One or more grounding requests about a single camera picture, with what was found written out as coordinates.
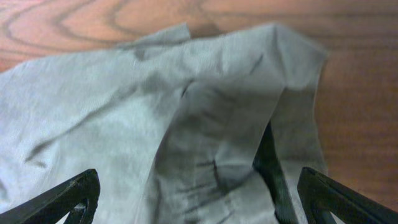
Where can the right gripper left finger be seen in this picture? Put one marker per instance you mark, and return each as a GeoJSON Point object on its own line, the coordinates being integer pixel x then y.
{"type": "Point", "coordinates": [76, 199]}

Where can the grey shorts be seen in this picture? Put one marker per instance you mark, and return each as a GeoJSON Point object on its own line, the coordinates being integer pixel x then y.
{"type": "Point", "coordinates": [180, 130]}

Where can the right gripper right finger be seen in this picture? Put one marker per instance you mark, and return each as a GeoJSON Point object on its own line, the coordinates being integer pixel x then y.
{"type": "Point", "coordinates": [323, 198]}

